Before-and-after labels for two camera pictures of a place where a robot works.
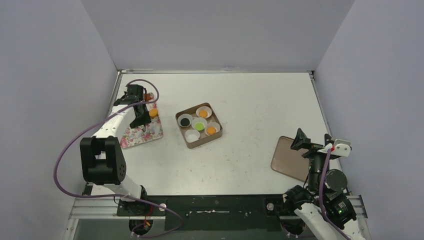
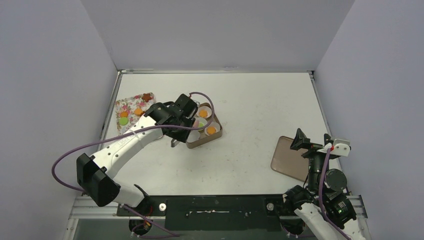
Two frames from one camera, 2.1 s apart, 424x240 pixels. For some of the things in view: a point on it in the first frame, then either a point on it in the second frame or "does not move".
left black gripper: (145, 120) → (180, 137)
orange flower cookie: (211, 130) does not move
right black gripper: (313, 146) does not move
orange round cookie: (203, 113) does not move
